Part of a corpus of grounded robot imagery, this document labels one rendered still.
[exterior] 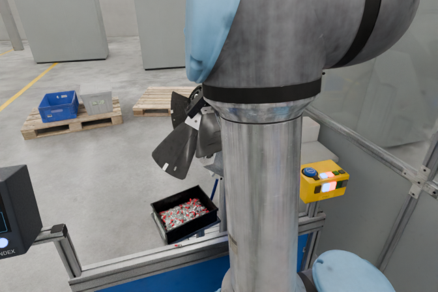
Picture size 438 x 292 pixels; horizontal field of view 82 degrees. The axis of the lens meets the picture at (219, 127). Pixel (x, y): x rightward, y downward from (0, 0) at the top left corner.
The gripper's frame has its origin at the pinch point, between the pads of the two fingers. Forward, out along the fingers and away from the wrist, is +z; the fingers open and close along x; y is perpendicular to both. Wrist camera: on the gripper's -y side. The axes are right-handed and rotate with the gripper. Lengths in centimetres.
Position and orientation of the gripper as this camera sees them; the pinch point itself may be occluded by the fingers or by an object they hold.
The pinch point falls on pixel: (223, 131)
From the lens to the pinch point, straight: 84.9
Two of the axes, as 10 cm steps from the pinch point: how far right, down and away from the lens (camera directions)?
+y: 9.2, -3.9, 1.0
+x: -2.8, -4.5, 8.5
